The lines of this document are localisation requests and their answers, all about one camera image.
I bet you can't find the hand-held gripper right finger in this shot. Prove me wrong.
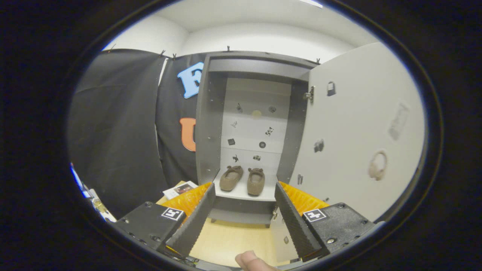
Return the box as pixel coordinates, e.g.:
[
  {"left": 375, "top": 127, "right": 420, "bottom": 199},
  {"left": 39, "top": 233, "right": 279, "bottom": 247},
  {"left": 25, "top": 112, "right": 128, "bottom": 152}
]
[{"left": 274, "top": 181, "right": 377, "bottom": 263}]

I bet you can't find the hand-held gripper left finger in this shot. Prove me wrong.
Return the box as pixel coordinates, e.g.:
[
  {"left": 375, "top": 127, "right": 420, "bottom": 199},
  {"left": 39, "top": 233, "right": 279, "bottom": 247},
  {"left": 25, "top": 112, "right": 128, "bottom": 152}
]
[{"left": 113, "top": 183, "right": 216, "bottom": 258}]

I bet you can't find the brown fuzzy slipper shoe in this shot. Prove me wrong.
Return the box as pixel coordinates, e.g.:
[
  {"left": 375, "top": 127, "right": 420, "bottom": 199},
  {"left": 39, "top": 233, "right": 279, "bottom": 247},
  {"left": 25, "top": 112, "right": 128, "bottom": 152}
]
[
  {"left": 220, "top": 166, "right": 244, "bottom": 192},
  {"left": 247, "top": 167, "right": 266, "bottom": 196}
]

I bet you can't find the grey shoe cabinet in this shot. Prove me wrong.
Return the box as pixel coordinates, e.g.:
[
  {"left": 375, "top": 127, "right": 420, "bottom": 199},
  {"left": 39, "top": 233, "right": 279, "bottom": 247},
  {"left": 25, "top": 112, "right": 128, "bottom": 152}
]
[{"left": 195, "top": 51, "right": 320, "bottom": 228}]

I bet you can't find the light grey shoe cabinet door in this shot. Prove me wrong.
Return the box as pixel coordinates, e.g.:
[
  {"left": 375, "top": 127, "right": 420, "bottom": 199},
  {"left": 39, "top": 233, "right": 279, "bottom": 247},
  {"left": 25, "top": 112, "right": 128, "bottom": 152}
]
[{"left": 269, "top": 42, "right": 426, "bottom": 264}]

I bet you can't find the white book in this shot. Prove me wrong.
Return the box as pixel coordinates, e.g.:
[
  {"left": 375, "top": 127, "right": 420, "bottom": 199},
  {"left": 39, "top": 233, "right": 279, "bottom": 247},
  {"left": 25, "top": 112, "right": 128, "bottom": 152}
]
[{"left": 163, "top": 181, "right": 198, "bottom": 200}]

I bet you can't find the white yellow printed packet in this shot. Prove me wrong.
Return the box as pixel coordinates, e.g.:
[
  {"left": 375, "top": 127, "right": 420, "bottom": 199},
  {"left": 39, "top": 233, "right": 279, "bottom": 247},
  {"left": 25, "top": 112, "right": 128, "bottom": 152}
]
[{"left": 88, "top": 188, "right": 117, "bottom": 222}]

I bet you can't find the black backdrop cloth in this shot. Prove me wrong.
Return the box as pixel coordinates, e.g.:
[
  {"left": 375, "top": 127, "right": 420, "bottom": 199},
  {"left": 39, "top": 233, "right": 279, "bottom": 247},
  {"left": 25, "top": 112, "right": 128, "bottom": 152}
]
[{"left": 68, "top": 49, "right": 206, "bottom": 219}]

